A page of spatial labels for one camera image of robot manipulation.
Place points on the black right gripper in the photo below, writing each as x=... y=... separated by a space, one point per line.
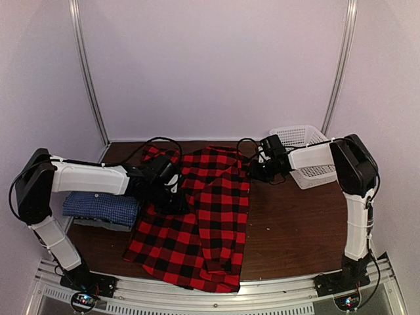
x=254 y=171

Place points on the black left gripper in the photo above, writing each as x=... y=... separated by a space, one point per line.
x=178 y=207

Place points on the red black plaid shirt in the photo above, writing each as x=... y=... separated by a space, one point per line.
x=203 y=249

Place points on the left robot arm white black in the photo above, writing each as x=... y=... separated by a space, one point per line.
x=30 y=194

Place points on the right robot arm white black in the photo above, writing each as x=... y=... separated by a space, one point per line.
x=358 y=177

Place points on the white plastic basket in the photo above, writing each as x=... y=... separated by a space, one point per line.
x=312 y=164

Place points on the blue checked folded shirt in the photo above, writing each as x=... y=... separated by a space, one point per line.
x=121 y=210

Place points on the grey folded shirt underneath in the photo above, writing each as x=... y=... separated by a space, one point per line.
x=99 y=223

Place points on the left circuit board with LEDs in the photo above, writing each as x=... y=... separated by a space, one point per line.
x=83 y=302

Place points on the circuit board with leds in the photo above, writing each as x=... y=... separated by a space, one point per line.
x=83 y=302
x=347 y=303

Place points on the right circuit board with LEDs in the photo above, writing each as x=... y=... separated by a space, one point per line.
x=347 y=303

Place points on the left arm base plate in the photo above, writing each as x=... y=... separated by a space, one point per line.
x=92 y=283

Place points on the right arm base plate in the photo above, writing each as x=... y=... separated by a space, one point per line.
x=337 y=282

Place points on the right aluminium corner post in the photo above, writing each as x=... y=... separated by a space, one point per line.
x=344 y=53

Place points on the aluminium corner post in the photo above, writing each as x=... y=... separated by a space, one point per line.
x=86 y=71
x=344 y=53

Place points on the left aluminium corner post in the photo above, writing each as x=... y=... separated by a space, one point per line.
x=86 y=71

